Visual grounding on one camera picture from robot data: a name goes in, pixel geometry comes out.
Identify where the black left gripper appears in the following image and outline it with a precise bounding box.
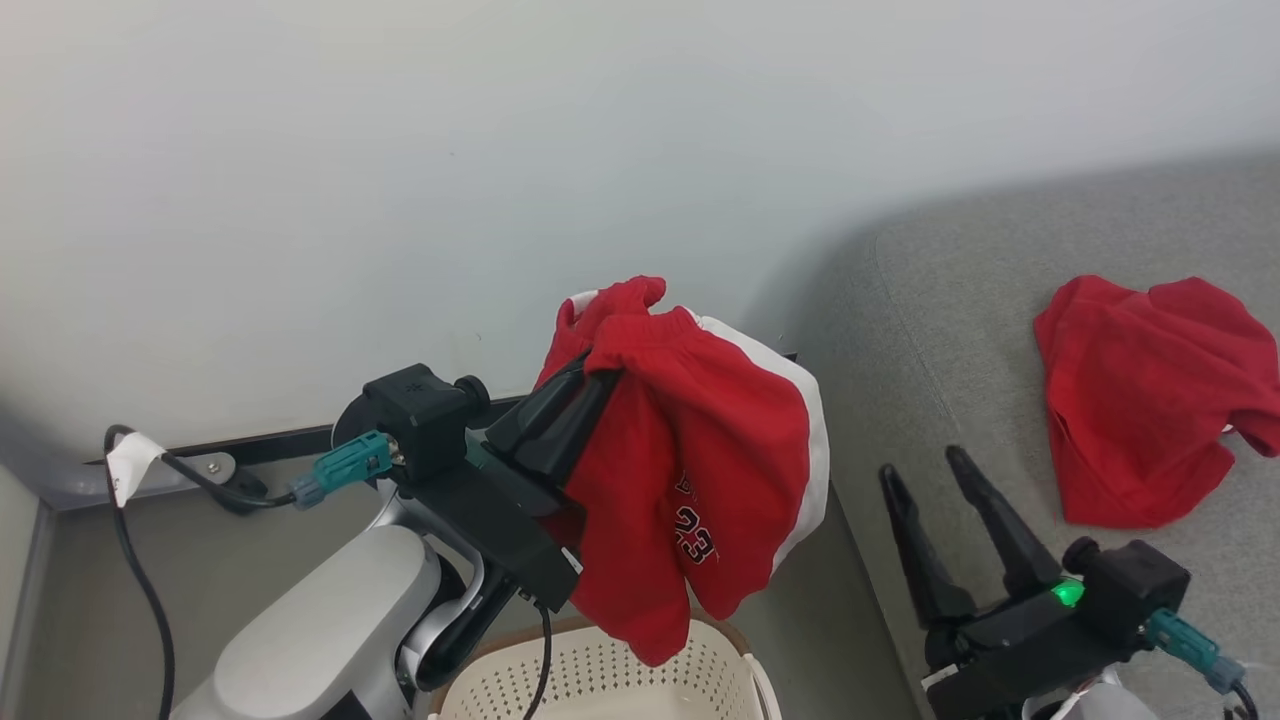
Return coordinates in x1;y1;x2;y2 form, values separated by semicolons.
392;352;624;612

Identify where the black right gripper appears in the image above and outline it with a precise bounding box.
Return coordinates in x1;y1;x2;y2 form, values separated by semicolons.
879;446;1148;720

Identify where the red white shorts number 23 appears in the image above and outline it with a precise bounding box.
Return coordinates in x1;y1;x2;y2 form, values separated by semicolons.
535;275;832;669

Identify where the plain red t-shirt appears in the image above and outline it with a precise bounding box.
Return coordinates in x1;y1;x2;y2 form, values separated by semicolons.
1033;275;1280;530

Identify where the cream perforated laundry basket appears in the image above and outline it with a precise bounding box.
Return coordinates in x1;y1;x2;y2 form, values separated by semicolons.
428;612;784;720

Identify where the grey fabric sofa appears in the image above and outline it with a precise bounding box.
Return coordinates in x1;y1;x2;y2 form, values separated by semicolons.
788;150;1280;720

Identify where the dark grey skirting board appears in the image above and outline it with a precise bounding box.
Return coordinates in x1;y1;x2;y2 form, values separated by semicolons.
85;350;801;467

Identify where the teal plug left camera cable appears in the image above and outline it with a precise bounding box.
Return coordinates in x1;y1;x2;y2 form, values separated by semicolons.
103;424;394;720

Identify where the teal plug camera cable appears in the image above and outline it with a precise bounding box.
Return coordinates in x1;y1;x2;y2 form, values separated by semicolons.
1144;609;1264;720
103;424;394;720

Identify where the teal plug right camera cable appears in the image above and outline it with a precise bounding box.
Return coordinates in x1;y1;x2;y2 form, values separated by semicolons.
1144;609;1264;720

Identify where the thin black left gripper cable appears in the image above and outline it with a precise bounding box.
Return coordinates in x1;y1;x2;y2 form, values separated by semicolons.
524;597;554;720

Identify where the white tag on cable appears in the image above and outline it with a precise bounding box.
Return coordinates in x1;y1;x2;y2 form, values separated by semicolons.
105;432;167;507

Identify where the grey metal frame base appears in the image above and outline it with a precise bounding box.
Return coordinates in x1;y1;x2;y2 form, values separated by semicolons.
0;410;237;513

